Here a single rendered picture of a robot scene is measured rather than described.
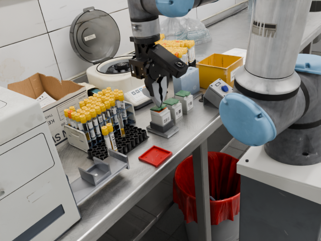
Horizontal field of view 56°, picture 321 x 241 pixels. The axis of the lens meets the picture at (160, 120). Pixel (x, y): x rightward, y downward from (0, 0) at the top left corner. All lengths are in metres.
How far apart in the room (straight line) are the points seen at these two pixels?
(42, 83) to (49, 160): 0.65
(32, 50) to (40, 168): 0.74
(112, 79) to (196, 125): 0.35
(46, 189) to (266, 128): 0.42
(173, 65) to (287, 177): 0.38
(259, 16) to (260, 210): 0.51
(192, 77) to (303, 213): 0.58
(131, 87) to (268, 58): 0.67
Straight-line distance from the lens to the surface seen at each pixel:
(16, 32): 1.24
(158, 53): 0.81
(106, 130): 0.80
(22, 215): 0.63
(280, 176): 0.72
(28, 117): 0.56
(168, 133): 0.91
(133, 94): 1.10
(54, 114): 0.94
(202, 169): 1.06
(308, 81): 0.67
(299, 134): 0.73
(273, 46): 0.52
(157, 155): 0.84
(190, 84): 1.11
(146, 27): 0.80
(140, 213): 1.54
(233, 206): 1.36
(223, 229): 1.48
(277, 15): 0.51
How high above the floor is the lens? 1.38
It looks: 30 degrees down
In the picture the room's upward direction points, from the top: 8 degrees counter-clockwise
